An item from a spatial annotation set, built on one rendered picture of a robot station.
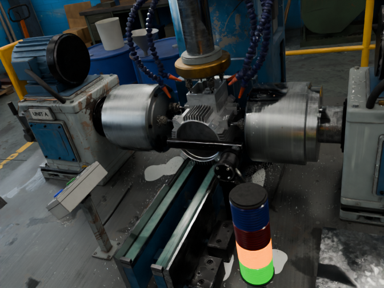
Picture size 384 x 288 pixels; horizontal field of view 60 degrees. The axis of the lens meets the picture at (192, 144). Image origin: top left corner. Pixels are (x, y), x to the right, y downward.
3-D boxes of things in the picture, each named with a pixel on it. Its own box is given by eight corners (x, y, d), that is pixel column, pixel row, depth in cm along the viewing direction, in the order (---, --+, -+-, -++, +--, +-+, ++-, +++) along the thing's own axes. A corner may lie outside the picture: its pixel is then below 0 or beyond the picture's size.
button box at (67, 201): (96, 180, 101) (84, 168, 100) (108, 172, 97) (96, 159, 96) (58, 220, 89) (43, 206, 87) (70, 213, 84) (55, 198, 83)
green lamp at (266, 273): (245, 255, 65) (243, 239, 63) (276, 262, 63) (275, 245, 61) (236, 281, 61) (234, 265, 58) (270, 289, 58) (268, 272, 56)
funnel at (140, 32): (143, 58, 282) (136, 27, 269) (169, 55, 274) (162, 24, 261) (130, 68, 262) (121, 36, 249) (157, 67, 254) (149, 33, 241)
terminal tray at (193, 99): (202, 98, 122) (198, 80, 119) (229, 98, 118) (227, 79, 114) (188, 114, 113) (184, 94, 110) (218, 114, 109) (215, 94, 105)
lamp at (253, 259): (243, 239, 63) (240, 222, 61) (275, 245, 61) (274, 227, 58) (234, 265, 58) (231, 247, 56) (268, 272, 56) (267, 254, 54)
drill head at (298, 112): (243, 134, 127) (236, 71, 114) (364, 140, 110) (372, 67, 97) (222, 174, 108) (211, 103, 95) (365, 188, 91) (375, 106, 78)
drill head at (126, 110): (120, 127, 151) (103, 75, 138) (194, 131, 135) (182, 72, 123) (86, 159, 132) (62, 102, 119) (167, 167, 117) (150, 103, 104)
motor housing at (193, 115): (198, 134, 132) (189, 89, 122) (245, 136, 124) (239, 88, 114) (177, 163, 117) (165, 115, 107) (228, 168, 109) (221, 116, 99)
